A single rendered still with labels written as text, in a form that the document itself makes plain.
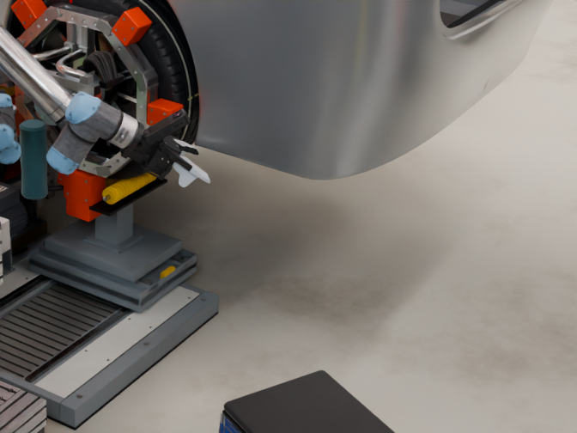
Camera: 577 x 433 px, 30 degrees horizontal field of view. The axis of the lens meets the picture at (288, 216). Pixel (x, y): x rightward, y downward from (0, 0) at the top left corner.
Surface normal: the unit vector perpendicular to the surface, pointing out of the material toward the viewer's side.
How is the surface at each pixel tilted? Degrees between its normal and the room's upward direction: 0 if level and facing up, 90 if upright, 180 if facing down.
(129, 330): 0
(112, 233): 90
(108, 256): 0
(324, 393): 0
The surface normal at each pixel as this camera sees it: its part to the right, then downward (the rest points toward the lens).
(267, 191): 0.08, -0.89
